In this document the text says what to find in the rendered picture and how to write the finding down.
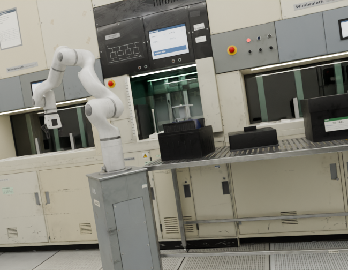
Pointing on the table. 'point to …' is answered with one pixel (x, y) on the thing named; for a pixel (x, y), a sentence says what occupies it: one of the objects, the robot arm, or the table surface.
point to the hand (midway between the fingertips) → (54, 136)
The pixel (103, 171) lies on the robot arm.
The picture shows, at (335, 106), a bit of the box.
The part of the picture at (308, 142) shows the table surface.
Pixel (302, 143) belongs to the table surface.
